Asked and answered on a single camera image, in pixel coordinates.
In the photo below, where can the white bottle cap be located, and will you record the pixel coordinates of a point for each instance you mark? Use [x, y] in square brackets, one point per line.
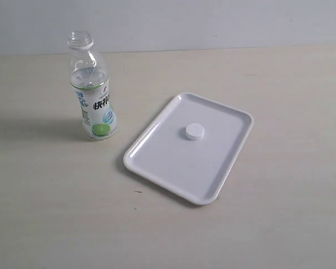
[194, 131]

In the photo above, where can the clear plastic drink bottle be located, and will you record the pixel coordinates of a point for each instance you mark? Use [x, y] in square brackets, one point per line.
[89, 79]

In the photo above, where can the white rectangular plastic tray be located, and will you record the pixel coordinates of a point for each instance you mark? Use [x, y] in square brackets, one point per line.
[193, 170]

